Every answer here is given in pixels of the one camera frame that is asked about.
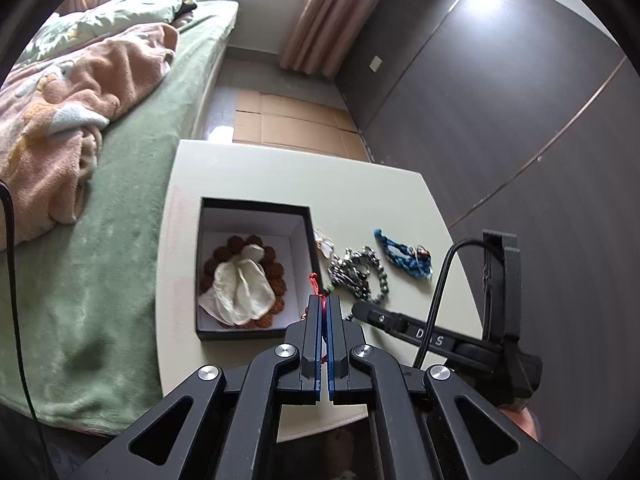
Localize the black jewelry box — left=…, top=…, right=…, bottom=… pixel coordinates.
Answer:
left=194, top=196, right=323, bottom=343

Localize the silver chain bracelet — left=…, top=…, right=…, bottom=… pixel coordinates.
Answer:
left=327, top=246, right=383, bottom=301

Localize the blue braided bracelet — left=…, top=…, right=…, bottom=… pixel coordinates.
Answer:
left=372, top=228, right=435, bottom=281

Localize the red string bracelet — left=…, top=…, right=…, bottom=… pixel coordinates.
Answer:
left=300, top=272, right=329, bottom=322

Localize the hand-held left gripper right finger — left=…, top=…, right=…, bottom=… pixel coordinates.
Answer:
left=326, top=295, right=583, bottom=480

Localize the small pale charm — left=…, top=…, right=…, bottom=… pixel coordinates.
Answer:
left=314, top=229, right=336, bottom=260

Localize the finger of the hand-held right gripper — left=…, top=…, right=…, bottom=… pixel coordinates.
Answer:
left=351, top=301, right=458, bottom=357

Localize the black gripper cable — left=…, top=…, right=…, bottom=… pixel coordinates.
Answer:
left=411, top=238, right=501, bottom=371

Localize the brown bead bracelet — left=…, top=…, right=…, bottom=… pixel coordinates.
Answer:
left=200, top=234, right=287, bottom=330

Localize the person's right hand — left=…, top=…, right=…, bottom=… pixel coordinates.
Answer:
left=497, top=402, right=542, bottom=443

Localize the green floral quilt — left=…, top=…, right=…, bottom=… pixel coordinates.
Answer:
left=20, top=0, right=198, bottom=63

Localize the dark green bead bracelet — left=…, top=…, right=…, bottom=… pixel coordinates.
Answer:
left=350, top=260, right=392, bottom=306

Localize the white cloth pouch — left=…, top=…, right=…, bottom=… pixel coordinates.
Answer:
left=197, top=244, right=276, bottom=326

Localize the pink fleece blanket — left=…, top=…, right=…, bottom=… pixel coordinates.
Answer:
left=0, top=22, right=180, bottom=246

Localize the flattened cardboard sheet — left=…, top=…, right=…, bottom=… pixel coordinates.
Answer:
left=232, top=87, right=371, bottom=161

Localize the bed with green sheet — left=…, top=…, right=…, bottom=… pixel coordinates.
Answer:
left=0, top=0, right=241, bottom=436

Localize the brown curtain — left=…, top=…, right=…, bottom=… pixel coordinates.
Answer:
left=279, top=0, right=408, bottom=80

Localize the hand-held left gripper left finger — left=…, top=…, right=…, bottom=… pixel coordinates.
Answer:
left=65, top=295, right=326, bottom=480

